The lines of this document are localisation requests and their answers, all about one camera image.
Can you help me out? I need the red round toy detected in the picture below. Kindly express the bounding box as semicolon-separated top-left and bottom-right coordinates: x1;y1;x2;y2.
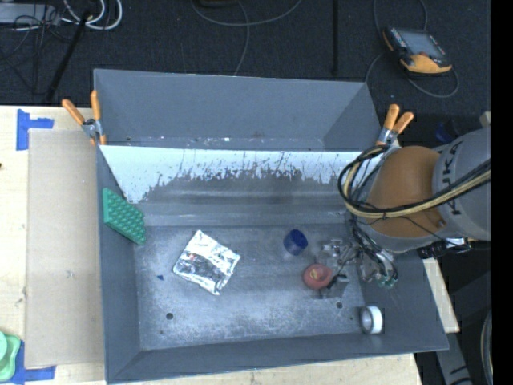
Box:
301;263;334;290

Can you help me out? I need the blue cup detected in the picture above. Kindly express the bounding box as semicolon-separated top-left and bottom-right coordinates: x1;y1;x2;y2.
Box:
282;229;309;257

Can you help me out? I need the white tape roll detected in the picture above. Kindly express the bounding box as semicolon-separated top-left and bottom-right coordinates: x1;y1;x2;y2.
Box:
358;305;385;335

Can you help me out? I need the silver foil packet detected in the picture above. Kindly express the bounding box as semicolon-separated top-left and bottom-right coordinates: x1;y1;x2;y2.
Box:
172;229;242;297

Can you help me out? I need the green studded flat block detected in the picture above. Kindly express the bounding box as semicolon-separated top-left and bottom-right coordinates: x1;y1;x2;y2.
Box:
102;187;147;245

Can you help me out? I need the grey metal bin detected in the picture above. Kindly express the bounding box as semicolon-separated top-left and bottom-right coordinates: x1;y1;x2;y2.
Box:
92;68;450;385

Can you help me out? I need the pale wood flat board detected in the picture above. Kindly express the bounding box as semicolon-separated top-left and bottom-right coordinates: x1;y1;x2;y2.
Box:
24;128;107;371

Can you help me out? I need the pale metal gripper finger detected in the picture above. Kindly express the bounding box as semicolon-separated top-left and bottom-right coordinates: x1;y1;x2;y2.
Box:
319;239;356;266
319;274;350;300

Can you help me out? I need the black cylinder on white bracket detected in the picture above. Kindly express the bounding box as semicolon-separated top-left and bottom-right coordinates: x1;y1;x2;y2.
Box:
416;237;472;260

